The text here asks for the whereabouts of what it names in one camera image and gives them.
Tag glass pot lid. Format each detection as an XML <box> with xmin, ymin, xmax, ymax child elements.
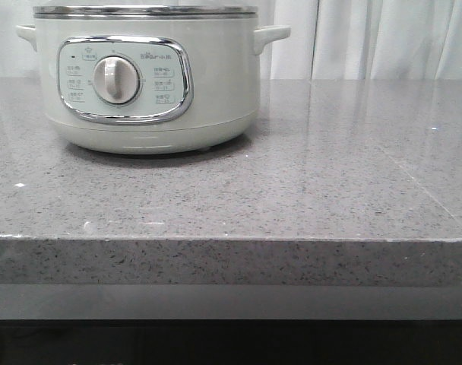
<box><xmin>33</xmin><ymin>1</ymin><xmax>258</xmax><ymax>19</ymax></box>

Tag white curtain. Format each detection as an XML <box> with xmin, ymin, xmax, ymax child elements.
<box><xmin>0</xmin><ymin>1</ymin><xmax>462</xmax><ymax>80</ymax></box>

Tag pale green electric pot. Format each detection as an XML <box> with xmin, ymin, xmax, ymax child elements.
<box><xmin>15</xmin><ymin>14</ymin><xmax>292</xmax><ymax>155</ymax></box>

